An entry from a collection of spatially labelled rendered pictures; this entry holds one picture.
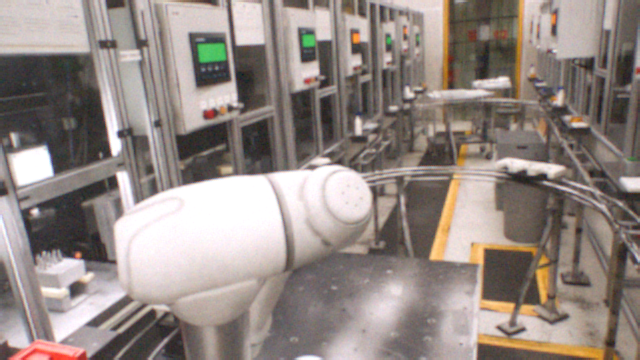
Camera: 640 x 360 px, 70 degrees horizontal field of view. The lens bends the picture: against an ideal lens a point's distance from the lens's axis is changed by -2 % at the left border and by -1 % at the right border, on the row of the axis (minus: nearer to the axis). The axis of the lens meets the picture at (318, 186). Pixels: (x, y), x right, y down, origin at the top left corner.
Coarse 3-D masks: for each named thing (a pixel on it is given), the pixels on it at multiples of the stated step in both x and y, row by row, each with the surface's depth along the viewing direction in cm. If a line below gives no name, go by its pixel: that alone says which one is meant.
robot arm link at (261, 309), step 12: (276, 276) 86; (264, 288) 88; (276, 288) 88; (264, 300) 90; (276, 300) 92; (252, 312) 93; (264, 312) 92; (252, 324) 95; (264, 324) 103; (252, 336) 102; (264, 336) 106; (252, 348) 104
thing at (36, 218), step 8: (32, 208) 137; (40, 208) 141; (48, 208) 141; (24, 216) 135; (32, 216) 134; (40, 216) 137; (48, 216) 139; (24, 224) 135; (32, 224) 134; (40, 224) 137; (48, 224) 139
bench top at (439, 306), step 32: (352, 256) 213; (384, 256) 210; (288, 288) 189; (320, 288) 187; (352, 288) 185; (384, 288) 183; (416, 288) 181; (448, 288) 179; (288, 320) 166; (320, 320) 165; (352, 320) 163; (384, 320) 162; (416, 320) 160; (448, 320) 159; (160, 352) 153; (288, 352) 149; (320, 352) 147; (352, 352) 146; (384, 352) 145; (416, 352) 144; (448, 352) 143
